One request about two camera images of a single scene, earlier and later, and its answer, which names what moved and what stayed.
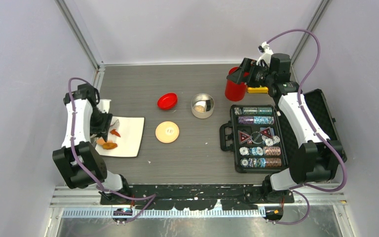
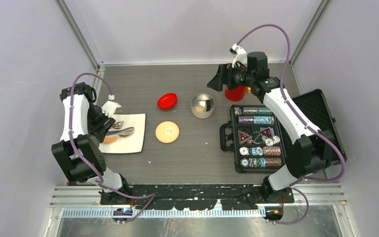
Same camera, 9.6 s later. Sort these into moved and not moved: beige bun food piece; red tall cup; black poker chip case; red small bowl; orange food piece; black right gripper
Moved: orange food piece; black right gripper
Not moved: beige bun food piece; red tall cup; black poker chip case; red small bowl
